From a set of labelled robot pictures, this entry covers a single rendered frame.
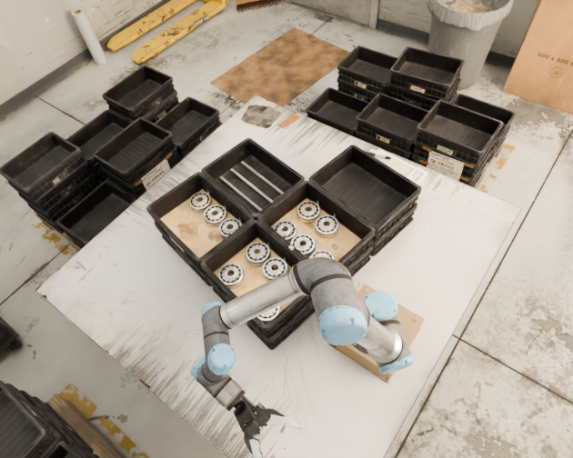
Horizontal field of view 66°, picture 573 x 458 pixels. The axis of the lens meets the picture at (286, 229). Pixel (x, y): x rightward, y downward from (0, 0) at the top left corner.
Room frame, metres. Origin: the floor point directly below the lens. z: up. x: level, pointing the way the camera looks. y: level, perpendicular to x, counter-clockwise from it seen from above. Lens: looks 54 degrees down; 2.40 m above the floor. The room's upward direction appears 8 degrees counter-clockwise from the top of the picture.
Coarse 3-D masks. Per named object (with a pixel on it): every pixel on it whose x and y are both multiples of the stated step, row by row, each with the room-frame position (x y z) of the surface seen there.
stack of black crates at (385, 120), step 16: (384, 96) 2.34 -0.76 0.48; (368, 112) 2.26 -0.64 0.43; (384, 112) 2.30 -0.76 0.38; (400, 112) 2.25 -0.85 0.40; (416, 112) 2.18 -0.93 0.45; (368, 128) 2.10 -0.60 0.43; (384, 128) 2.03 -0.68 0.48; (400, 128) 2.12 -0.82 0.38; (416, 128) 2.10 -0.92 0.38; (384, 144) 2.01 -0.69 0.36; (400, 144) 1.95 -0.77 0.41
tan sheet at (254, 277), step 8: (256, 240) 1.08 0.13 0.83; (240, 256) 1.01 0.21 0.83; (272, 256) 0.99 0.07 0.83; (224, 264) 0.98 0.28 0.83; (240, 264) 0.97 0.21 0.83; (248, 264) 0.97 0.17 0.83; (216, 272) 0.95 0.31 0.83; (248, 272) 0.93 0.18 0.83; (256, 272) 0.93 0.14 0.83; (248, 280) 0.89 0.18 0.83; (256, 280) 0.89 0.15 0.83; (264, 280) 0.88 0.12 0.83; (240, 288) 0.86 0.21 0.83; (248, 288) 0.86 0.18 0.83
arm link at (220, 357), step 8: (208, 336) 0.52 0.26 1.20; (216, 336) 0.51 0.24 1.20; (224, 336) 0.52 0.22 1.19; (208, 344) 0.49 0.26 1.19; (216, 344) 0.48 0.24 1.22; (224, 344) 0.48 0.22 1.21; (208, 352) 0.47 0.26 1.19; (216, 352) 0.46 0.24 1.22; (224, 352) 0.46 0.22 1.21; (232, 352) 0.46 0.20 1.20; (208, 360) 0.44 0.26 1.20; (216, 360) 0.44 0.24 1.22; (224, 360) 0.44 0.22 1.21; (232, 360) 0.44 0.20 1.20; (208, 368) 0.43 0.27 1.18; (216, 368) 0.42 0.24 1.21; (224, 368) 0.42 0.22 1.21; (208, 376) 0.42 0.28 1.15; (216, 376) 0.41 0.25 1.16; (224, 376) 0.42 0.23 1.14
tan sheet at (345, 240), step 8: (304, 200) 1.27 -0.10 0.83; (296, 208) 1.23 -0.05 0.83; (288, 216) 1.19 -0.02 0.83; (296, 216) 1.18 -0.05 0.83; (296, 224) 1.14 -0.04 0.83; (304, 224) 1.13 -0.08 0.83; (312, 224) 1.13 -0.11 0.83; (304, 232) 1.09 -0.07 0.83; (312, 232) 1.09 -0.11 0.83; (344, 232) 1.07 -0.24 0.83; (320, 240) 1.04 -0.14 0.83; (328, 240) 1.03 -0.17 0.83; (336, 240) 1.03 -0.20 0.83; (344, 240) 1.02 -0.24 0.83; (352, 240) 1.02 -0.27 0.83; (360, 240) 1.01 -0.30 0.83; (320, 248) 1.00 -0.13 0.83; (328, 248) 0.99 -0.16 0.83; (336, 248) 0.99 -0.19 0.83; (344, 248) 0.98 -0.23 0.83; (336, 256) 0.95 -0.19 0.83
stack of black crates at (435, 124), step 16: (432, 112) 2.02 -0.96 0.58; (448, 112) 2.04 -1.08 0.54; (464, 112) 1.98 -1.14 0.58; (432, 128) 1.97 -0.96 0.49; (448, 128) 1.95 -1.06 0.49; (464, 128) 1.93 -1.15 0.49; (480, 128) 1.90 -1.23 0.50; (496, 128) 1.84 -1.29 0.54; (416, 144) 1.87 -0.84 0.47; (432, 144) 1.82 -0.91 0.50; (448, 144) 1.76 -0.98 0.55; (464, 144) 1.70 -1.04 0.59; (480, 144) 1.78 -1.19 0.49; (416, 160) 1.87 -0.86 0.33; (464, 160) 1.68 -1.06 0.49; (480, 160) 1.66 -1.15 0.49; (464, 176) 1.65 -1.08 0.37; (480, 176) 1.81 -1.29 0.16
